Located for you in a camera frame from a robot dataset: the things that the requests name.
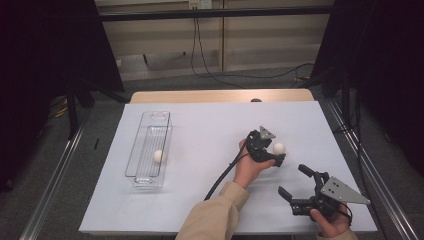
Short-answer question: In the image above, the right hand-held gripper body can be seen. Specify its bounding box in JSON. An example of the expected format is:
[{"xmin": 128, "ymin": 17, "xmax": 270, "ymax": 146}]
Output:
[{"xmin": 289, "ymin": 170, "xmax": 371, "ymax": 218}]

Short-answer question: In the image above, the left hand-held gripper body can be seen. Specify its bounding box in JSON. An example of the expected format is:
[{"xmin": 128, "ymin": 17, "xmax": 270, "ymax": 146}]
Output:
[{"xmin": 244, "ymin": 125, "xmax": 278, "ymax": 164}]

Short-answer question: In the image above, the white ball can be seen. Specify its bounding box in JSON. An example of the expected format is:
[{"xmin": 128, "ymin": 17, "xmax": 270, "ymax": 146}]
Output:
[
  {"xmin": 152, "ymin": 149, "xmax": 167, "ymax": 164},
  {"xmin": 272, "ymin": 142, "xmax": 287, "ymax": 156}
]

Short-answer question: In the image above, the clear plastic container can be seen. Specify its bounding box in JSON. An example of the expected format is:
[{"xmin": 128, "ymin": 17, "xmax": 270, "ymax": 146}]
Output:
[{"xmin": 124, "ymin": 110, "xmax": 173, "ymax": 188}]

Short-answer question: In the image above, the person's left hand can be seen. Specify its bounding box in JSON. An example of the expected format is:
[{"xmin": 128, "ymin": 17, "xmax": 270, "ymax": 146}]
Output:
[{"xmin": 233, "ymin": 139, "xmax": 278, "ymax": 190}]

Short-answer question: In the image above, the person's right hand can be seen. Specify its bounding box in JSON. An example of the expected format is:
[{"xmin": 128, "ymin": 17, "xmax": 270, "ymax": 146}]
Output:
[{"xmin": 308, "ymin": 203, "xmax": 353, "ymax": 238}]

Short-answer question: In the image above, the white table sheet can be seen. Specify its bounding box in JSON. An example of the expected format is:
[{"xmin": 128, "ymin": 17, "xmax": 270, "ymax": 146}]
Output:
[{"xmin": 78, "ymin": 100, "xmax": 378, "ymax": 234}]

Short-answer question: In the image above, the dark curtain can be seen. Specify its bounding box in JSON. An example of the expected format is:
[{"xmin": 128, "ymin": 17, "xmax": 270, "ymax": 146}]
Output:
[
  {"xmin": 311, "ymin": 0, "xmax": 424, "ymax": 178},
  {"xmin": 0, "ymin": 0, "xmax": 125, "ymax": 193}
]

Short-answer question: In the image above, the black horizontal bar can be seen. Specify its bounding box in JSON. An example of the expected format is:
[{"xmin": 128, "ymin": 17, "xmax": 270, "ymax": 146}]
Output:
[{"xmin": 98, "ymin": 5, "xmax": 334, "ymax": 23}]

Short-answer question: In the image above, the black metal stand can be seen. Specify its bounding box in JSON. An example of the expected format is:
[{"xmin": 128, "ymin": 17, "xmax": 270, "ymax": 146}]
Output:
[{"xmin": 64, "ymin": 79, "xmax": 101, "ymax": 141}]

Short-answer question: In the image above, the right hand-held gripper black cable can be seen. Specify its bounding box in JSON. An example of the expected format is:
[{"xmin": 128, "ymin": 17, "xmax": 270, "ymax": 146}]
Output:
[{"xmin": 339, "ymin": 201, "xmax": 353, "ymax": 228}]

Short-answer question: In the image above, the hand-held gripper black cable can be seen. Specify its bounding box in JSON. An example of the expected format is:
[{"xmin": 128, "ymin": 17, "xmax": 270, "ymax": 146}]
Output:
[
  {"xmin": 339, "ymin": 201, "xmax": 353, "ymax": 228},
  {"xmin": 203, "ymin": 131, "xmax": 254, "ymax": 202}
]

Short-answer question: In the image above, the left hand-held gripper black cable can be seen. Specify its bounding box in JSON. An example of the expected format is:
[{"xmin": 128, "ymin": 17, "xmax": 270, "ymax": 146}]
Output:
[{"xmin": 203, "ymin": 131, "xmax": 254, "ymax": 202}]

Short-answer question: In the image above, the metal floor rail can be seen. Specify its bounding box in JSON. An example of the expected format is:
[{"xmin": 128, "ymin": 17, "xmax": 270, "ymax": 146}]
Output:
[
  {"xmin": 324, "ymin": 99, "xmax": 421, "ymax": 240},
  {"xmin": 19, "ymin": 109, "xmax": 93, "ymax": 240}
]

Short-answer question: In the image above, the black hanging cable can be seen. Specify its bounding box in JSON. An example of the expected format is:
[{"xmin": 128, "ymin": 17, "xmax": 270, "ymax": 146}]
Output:
[
  {"xmin": 195, "ymin": 18, "xmax": 316, "ymax": 81},
  {"xmin": 189, "ymin": 18, "xmax": 247, "ymax": 90}
]

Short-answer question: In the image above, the white wall socket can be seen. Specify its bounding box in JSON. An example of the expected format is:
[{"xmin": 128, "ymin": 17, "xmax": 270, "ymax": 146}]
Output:
[{"xmin": 188, "ymin": 0, "xmax": 213, "ymax": 10}]

